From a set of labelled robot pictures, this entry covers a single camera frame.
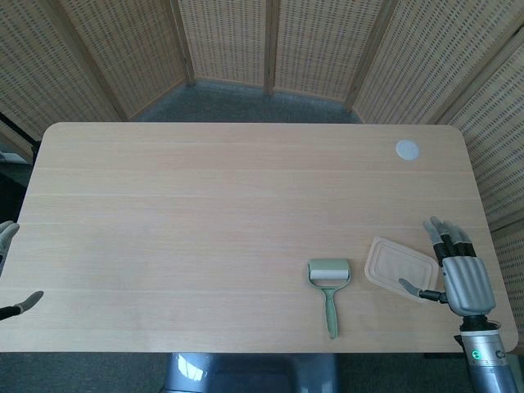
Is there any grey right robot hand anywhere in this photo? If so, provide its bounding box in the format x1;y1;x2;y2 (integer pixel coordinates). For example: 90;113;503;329
399;216;496;318

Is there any grey robot torso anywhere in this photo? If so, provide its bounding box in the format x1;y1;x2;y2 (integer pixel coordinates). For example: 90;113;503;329
161;351;339;393

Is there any woven bamboo screen panel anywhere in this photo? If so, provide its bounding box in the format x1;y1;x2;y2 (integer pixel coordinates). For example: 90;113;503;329
174;0;274;96
490;227;524;353
52;0;196;120
265;0;388;112
0;0;132;160
347;0;524;124
437;52;524;233

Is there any black metal stand bar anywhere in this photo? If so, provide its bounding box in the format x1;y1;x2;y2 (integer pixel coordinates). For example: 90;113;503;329
0;112;40;153

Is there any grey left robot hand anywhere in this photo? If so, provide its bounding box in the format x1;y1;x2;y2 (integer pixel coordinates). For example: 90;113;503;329
0;220;45;323

